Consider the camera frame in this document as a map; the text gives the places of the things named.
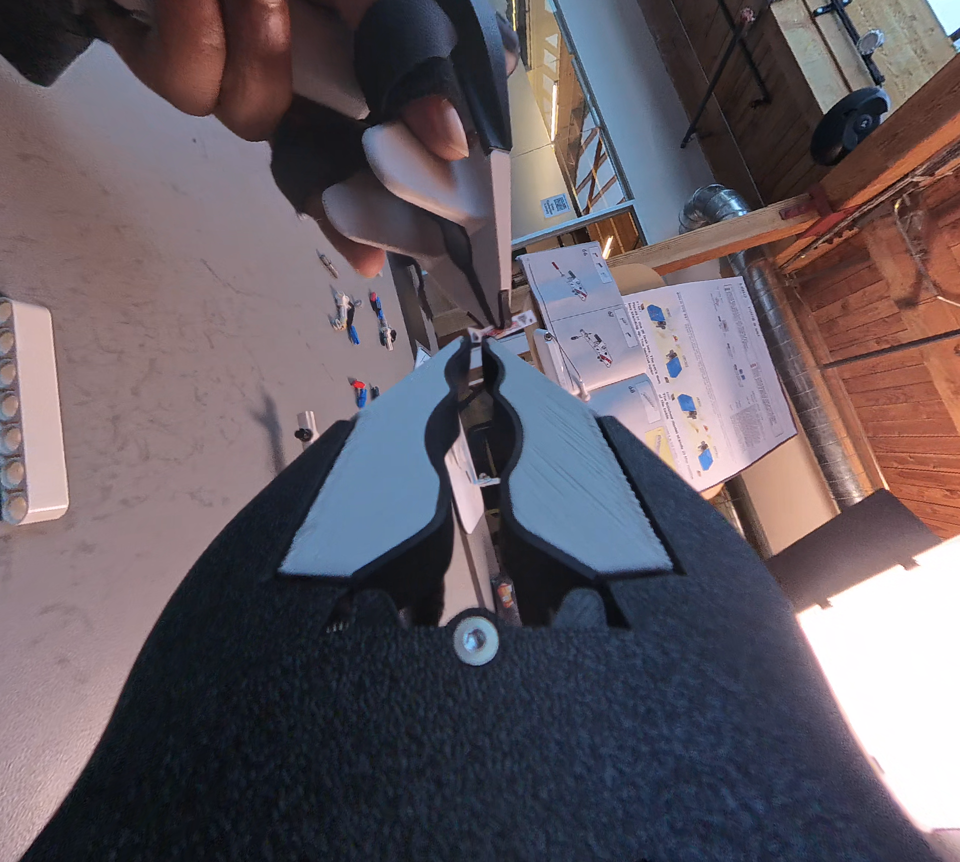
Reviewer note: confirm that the printed instruction sheet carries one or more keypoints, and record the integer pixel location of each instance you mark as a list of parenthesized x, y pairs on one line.
[(720, 382)]

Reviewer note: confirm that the white lego connector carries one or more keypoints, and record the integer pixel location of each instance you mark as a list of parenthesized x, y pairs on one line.
[(309, 423), (387, 335)]

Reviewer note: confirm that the black round ceiling lamp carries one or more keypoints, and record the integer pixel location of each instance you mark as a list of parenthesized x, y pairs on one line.
[(847, 127)]

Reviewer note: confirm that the red white lego sticker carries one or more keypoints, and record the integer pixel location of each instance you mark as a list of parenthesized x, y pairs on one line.
[(517, 331)]

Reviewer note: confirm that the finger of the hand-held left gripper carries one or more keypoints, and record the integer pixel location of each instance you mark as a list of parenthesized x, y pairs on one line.
[(501, 239)]

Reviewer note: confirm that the dark hanging panel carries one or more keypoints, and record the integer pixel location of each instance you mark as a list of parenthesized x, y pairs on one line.
[(847, 554)]

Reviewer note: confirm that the white connector with tan pin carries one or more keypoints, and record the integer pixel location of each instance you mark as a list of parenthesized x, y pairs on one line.
[(341, 307)]

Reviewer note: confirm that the small wall notice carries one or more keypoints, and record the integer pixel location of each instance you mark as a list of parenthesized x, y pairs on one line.
[(556, 206)]

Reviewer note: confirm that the white lego beam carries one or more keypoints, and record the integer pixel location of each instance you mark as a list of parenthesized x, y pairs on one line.
[(41, 412)]

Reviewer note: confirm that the person's left hand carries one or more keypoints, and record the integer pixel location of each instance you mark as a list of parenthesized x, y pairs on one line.
[(247, 14)]

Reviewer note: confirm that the lego sticker sheet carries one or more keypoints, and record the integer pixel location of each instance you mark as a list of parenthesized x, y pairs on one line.
[(465, 494)]

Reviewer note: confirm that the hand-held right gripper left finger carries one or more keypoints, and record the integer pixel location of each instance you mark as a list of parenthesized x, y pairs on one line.
[(360, 502)]

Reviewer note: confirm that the dark grey lego connector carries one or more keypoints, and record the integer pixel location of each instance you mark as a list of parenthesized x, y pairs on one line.
[(328, 264)]

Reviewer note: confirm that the white wooden book stand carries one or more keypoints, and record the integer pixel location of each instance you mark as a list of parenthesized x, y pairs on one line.
[(555, 348)]

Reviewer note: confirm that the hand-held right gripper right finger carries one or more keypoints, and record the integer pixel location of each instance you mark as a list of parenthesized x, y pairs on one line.
[(585, 494)]

